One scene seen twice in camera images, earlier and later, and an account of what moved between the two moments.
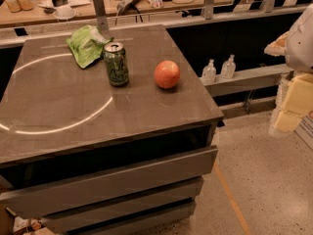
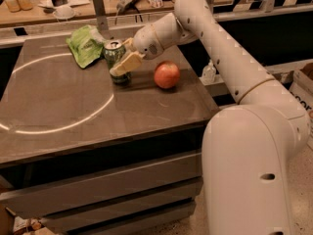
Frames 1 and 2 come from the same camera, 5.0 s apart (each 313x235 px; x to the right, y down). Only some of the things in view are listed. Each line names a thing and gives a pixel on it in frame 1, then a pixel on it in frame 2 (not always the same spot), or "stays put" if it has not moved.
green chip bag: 86,44 stays put
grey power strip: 128,3 stays put
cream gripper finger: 278,46 to 147,41
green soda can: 116,63 stays put
